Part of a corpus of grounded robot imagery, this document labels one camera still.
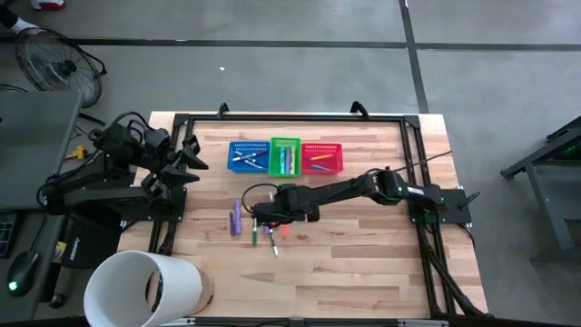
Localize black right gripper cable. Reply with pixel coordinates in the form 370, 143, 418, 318
241, 183, 281, 214

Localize black aluminium table frame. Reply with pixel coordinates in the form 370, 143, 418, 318
145, 112, 490, 327

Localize person's shoe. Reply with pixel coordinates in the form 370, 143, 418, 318
29, 0, 67, 11

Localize yellow plug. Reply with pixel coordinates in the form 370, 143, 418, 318
65, 144, 89, 161

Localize purple thin marker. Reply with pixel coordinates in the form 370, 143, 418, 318
231, 151, 269, 163

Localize wooden round disc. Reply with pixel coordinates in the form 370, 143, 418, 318
192, 268, 215, 317

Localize thin marker with white end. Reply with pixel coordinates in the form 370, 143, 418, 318
267, 225, 280, 258

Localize black computer mouse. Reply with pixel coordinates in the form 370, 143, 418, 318
5, 249, 41, 299

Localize black control box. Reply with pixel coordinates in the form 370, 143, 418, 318
61, 213, 123, 270

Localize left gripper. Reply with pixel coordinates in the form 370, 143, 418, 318
140, 134, 211, 205

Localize blue plastic basket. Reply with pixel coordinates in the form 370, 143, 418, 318
226, 141, 272, 174

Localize black metal stand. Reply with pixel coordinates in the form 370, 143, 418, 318
499, 115, 581, 264

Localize person's foot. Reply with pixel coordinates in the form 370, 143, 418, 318
0, 8, 46, 37

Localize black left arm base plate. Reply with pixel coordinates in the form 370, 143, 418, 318
118, 183, 188, 224

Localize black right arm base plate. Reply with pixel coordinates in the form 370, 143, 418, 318
406, 187, 482, 226

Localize black floor fan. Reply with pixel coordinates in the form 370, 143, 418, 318
15, 26, 108, 127

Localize red plastic basket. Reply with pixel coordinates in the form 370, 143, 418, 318
300, 142, 344, 176

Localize dark keyboard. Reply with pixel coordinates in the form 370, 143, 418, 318
0, 212, 19, 259

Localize grey monitor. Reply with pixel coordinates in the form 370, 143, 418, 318
0, 89, 84, 211

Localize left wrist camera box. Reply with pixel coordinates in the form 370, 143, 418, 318
143, 126, 172, 154

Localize white cylinder tube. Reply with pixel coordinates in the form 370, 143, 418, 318
83, 249, 204, 327

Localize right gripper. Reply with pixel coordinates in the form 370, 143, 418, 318
251, 197, 321, 227

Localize green plastic basket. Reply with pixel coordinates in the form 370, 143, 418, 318
268, 136, 302, 178

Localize grey desk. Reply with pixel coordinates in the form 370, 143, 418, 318
0, 208, 69, 323

